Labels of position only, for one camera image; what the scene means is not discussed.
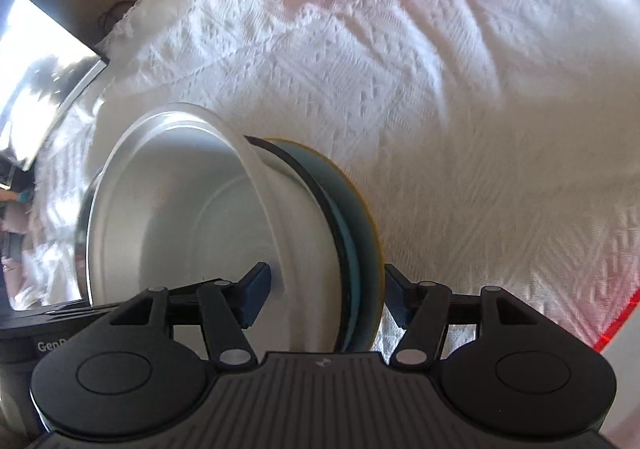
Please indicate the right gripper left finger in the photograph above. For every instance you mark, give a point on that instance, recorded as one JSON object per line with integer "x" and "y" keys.
{"x": 227, "y": 309}

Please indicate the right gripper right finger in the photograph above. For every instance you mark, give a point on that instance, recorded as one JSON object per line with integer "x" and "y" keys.
{"x": 421, "y": 309}

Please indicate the blue ceramic bowl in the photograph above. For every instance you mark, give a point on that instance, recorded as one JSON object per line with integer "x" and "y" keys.
{"x": 363, "y": 248}

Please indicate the black monitor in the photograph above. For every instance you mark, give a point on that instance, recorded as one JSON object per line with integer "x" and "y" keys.
{"x": 43, "y": 69}

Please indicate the white gold-rimmed bowl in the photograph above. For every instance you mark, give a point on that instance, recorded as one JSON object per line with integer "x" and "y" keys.
{"x": 184, "y": 199}

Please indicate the white textured cloth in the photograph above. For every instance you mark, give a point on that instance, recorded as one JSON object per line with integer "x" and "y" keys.
{"x": 495, "y": 141}

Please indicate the stainless steel bowl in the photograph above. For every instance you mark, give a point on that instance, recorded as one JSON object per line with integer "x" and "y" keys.
{"x": 81, "y": 236}

